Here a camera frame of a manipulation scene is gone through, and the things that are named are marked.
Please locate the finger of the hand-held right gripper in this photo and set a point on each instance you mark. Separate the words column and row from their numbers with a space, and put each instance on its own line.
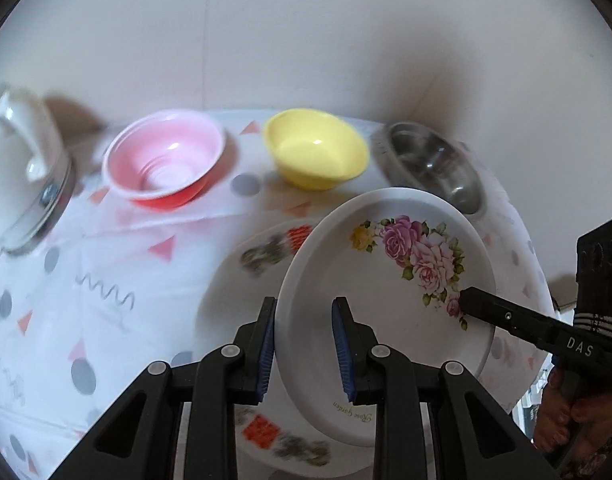
column 506, row 317

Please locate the white patterned tablecloth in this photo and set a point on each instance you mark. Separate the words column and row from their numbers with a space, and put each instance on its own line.
column 151, row 285

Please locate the person's right hand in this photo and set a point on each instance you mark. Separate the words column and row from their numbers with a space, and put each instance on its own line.
column 551, row 420

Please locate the yellow plastic bowl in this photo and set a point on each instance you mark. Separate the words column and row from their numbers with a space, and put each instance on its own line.
column 311, row 155

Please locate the large white red print plate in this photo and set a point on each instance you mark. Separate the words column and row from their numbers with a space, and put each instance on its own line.
column 226, row 310

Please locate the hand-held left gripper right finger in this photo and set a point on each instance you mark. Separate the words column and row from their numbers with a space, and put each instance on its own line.
column 342, row 345

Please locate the stainless steel bowl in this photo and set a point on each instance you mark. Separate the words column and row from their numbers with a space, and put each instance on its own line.
column 431, row 165

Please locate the white rose print plate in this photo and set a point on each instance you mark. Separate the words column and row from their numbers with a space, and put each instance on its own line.
column 386, row 310

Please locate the pink plastic bowl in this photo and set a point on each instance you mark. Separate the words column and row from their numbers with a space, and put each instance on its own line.
column 161, row 160

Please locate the white ceramic electric kettle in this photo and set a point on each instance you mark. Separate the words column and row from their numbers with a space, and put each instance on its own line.
column 11, row 160

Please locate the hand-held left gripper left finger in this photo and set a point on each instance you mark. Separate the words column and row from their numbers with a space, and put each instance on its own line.
column 266, row 345

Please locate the metal kettle base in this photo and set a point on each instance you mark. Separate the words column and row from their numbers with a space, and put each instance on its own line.
column 51, row 205

